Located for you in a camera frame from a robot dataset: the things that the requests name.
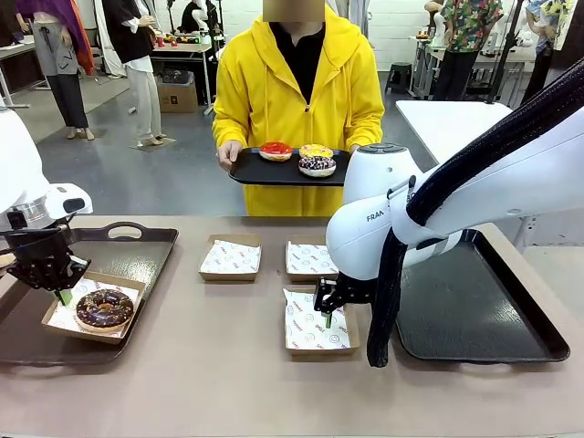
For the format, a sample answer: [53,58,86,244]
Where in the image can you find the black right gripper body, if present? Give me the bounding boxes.
[336,272,381,306]

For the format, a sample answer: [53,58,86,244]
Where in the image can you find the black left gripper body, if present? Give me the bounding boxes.
[1,225,75,280]

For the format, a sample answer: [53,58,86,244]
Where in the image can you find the kraft paper box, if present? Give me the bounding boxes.
[285,239,341,284]
[40,271,148,346]
[281,286,362,362]
[197,233,264,282]

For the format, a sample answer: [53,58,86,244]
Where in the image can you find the white printed liner paper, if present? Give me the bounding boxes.
[47,276,141,341]
[200,237,262,275]
[282,287,352,352]
[287,242,337,276]

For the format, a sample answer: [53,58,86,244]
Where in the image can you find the chocolate sprinkle donut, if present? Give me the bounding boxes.
[74,287,136,333]

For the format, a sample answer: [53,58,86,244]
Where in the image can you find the dark purple striped donut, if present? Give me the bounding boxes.
[297,154,338,179]

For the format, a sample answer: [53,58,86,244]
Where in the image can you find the small black tray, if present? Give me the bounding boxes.
[227,146,353,189]

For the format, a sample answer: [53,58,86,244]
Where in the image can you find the yellow glazed donut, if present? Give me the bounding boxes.
[297,142,336,162]

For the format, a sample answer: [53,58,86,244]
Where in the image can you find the red glazed donut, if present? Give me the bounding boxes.
[258,141,294,163]

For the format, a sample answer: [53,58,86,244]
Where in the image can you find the right forearm yellow sleeve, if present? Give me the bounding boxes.
[212,103,250,150]

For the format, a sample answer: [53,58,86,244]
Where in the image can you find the left forearm yellow sleeve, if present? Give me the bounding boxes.
[349,103,386,150]

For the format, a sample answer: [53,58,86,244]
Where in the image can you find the dark brown serving tray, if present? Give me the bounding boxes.
[0,221,180,366]

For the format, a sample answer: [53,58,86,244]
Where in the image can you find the person's right hand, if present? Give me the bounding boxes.
[217,140,244,172]

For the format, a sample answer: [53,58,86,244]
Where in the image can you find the large white table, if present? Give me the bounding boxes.
[393,99,539,250]

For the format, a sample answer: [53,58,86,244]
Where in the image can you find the brown cardboard box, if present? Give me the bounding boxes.
[156,74,200,115]

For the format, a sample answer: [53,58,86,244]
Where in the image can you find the dark desk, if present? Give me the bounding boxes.
[0,40,47,111]

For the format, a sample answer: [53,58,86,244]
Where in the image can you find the mannequin with purple top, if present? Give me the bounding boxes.
[16,0,96,141]

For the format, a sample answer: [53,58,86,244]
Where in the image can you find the person in yellow hoodie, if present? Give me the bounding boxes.
[212,5,386,217]

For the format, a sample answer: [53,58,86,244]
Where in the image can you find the dark plastic stool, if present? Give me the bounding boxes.
[384,60,414,95]

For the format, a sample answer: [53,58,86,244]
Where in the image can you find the mannequin with black vest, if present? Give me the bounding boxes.
[93,0,169,148]

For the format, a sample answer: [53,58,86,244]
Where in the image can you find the grey table with toys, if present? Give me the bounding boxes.
[150,39,216,116]

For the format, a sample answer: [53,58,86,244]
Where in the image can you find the black stand pole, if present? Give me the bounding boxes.
[484,0,527,106]

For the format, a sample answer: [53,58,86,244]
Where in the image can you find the white workbench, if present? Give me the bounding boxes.
[409,35,540,99]

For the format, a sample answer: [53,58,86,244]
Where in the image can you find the person in dark floral shirt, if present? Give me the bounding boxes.
[425,0,505,103]

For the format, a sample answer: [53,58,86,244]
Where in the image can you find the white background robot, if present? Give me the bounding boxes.
[179,0,216,34]

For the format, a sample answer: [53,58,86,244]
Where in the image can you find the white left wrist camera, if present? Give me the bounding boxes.
[47,182,94,221]

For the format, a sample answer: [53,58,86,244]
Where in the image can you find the black serving tray with handles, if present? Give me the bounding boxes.
[393,226,572,364]

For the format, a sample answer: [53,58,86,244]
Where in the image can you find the black braided cable sleeve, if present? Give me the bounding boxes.
[366,56,584,370]

